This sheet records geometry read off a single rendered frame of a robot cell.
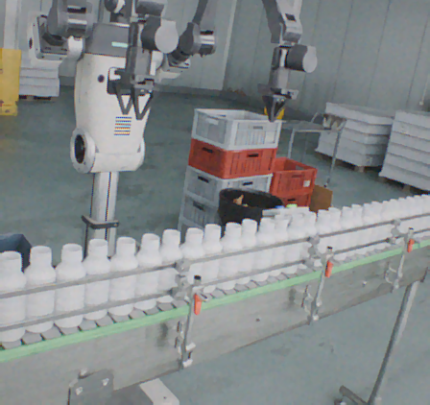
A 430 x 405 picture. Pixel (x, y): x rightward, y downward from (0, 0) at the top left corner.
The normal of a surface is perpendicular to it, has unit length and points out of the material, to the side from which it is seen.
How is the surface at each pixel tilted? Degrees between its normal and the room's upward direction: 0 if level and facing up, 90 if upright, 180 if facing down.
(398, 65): 90
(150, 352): 90
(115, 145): 90
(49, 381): 90
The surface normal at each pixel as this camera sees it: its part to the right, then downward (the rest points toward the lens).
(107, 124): 0.62, 0.31
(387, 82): -0.77, 0.05
